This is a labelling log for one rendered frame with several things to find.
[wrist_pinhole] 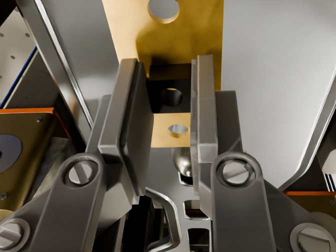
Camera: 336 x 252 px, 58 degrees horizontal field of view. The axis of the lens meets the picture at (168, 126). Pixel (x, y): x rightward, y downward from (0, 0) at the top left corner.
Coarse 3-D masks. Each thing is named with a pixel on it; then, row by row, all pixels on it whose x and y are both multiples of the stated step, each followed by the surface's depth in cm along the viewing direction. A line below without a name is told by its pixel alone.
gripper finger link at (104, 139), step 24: (120, 72) 10; (144, 72) 11; (120, 96) 9; (144, 96) 11; (96, 120) 10; (120, 120) 8; (144, 120) 10; (96, 144) 9; (120, 144) 8; (144, 144) 10; (120, 168) 8; (144, 168) 10; (48, 192) 8; (120, 192) 8; (144, 192) 10; (24, 216) 8; (120, 216) 9; (0, 240) 7; (24, 240) 7
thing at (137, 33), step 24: (120, 0) 10; (144, 0) 9; (192, 0) 9; (216, 0) 9; (120, 24) 10; (144, 24) 10; (168, 24) 10; (192, 24) 10; (216, 24) 10; (120, 48) 11; (144, 48) 11; (168, 48) 11; (192, 48) 11; (216, 48) 11; (168, 72) 11; (216, 72) 11; (168, 96) 12; (168, 120) 14; (168, 144) 15
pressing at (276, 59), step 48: (48, 0) 19; (96, 0) 19; (240, 0) 18; (288, 0) 18; (48, 48) 21; (96, 48) 21; (240, 48) 21; (288, 48) 20; (96, 96) 25; (240, 96) 24; (288, 96) 24; (288, 144) 28; (192, 192) 36
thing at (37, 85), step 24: (48, 72) 39; (24, 96) 36; (48, 96) 36; (0, 120) 33; (24, 120) 33; (48, 120) 33; (0, 144) 31; (24, 144) 30; (0, 168) 29; (24, 168) 29; (0, 192) 27; (24, 192) 27
